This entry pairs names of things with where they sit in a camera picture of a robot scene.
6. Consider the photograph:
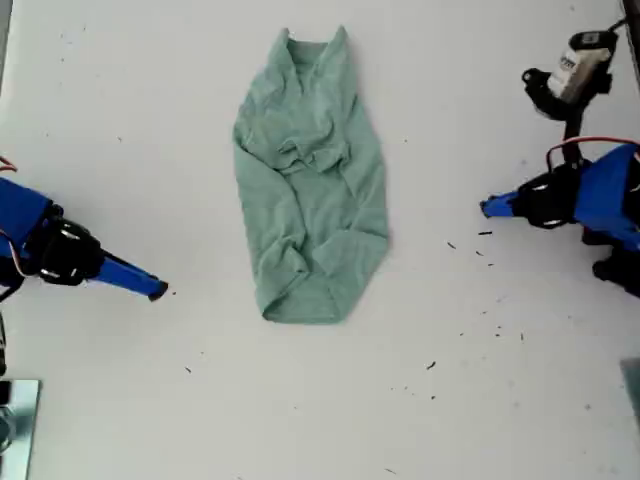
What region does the green t-shirt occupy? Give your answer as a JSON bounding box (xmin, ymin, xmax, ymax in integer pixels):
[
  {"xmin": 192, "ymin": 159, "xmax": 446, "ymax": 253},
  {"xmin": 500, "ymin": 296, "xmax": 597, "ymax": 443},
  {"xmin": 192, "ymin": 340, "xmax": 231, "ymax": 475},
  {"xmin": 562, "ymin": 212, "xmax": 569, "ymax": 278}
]
[{"xmin": 232, "ymin": 24, "xmax": 392, "ymax": 326}]

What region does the large steel plate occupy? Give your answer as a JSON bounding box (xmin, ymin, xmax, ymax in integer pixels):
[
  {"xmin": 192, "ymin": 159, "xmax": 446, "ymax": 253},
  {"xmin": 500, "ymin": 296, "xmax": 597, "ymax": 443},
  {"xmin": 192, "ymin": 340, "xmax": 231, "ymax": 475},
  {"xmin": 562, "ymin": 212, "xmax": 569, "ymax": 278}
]
[{"xmin": 0, "ymin": 378, "xmax": 44, "ymax": 480}]

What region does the gripper camera stalk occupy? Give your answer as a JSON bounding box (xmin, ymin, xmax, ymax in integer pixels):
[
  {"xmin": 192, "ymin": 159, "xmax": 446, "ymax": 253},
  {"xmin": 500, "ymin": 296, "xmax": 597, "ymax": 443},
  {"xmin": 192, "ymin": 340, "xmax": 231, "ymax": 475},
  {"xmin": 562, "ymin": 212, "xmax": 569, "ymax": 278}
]
[{"xmin": 559, "ymin": 94, "xmax": 594, "ymax": 169}]

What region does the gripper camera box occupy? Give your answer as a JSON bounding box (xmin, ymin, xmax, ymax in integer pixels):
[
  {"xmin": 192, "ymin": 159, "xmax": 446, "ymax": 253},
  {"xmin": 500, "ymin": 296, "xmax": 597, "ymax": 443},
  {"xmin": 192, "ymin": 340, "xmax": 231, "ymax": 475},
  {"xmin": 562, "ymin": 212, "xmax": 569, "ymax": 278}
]
[{"xmin": 521, "ymin": 29, "xmax": 617, "ymax": 120}]

